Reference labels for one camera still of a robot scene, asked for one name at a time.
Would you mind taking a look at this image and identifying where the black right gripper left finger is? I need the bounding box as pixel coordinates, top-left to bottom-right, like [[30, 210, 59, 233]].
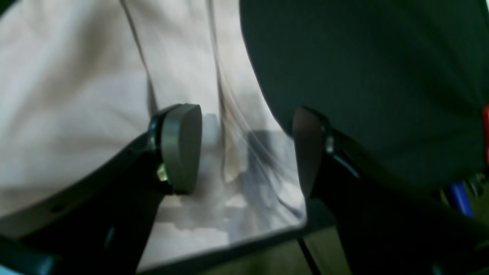
[[0, 104, 202, 275]]

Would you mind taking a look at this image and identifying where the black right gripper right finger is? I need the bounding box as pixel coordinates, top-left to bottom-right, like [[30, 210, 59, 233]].
[[292, 107, 488, 275]]

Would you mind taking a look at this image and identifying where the pink T-shirt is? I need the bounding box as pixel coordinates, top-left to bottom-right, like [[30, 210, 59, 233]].
[[0, 0, 307, 271]]

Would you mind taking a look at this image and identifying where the black table cloth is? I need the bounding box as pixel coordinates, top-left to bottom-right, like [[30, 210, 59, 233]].
[[138, 0, 489, 275]]

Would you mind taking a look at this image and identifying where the red black clamp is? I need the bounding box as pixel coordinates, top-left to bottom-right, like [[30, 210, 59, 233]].
[[481, 104, 489, 165]]

